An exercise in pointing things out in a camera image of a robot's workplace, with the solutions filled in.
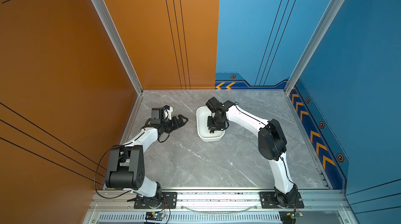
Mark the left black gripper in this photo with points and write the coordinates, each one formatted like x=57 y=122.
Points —
x=176 y=126

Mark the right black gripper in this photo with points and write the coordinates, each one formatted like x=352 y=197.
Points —
x=210 y=127

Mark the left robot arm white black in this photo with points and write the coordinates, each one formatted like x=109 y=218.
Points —
x=126 y=165

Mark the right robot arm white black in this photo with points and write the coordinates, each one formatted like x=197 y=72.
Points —
x=271 y=144

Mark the white plastic bin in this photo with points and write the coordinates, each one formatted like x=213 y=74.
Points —
x=203 y=131

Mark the left green circuit board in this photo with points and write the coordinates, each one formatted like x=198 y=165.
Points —
x=154 y=217

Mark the green circuit board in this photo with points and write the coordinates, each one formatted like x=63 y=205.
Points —
x=154 y=217
x=290 y=217

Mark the right green circuit board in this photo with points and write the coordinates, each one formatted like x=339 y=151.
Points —
x=290 y=217

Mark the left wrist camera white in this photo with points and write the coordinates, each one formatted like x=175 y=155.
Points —
x=161 y=115

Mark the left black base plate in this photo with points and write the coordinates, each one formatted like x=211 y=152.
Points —
x=161 y=200

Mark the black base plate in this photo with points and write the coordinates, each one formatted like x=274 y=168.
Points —
x=270 y=200
x=161 y=200

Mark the left aluminium corner post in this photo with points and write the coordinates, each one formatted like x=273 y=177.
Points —
x=109 y=25

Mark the aluminium corner post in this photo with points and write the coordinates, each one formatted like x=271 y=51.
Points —
x=321 y=29
x=109 y=25

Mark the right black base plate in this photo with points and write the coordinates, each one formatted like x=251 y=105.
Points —
x=270 y=200

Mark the aluminium front frame rail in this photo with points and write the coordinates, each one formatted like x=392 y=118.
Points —
x=221 y=206

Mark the right aluminium corner post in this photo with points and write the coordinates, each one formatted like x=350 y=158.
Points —
x=321 y=29

